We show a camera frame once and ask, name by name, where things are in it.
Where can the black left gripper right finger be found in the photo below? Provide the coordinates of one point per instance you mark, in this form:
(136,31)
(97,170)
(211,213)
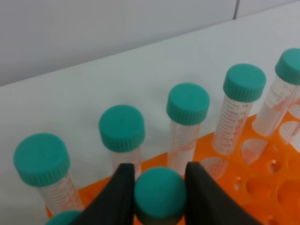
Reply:
(208,204)

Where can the back-row teal-capped tube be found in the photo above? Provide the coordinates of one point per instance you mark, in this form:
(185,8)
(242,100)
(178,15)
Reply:
(187,108)
(243,85)
(122,132)
(281,94)
(42,161)

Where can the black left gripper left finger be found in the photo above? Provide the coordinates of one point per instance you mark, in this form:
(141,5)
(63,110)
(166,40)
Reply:
(114,205)

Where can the front-left teal-capped racked tube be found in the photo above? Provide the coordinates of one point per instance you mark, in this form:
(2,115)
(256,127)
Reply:
(64,218)

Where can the teal-capped test tube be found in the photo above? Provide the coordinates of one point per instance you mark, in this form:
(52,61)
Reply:
(160,197)

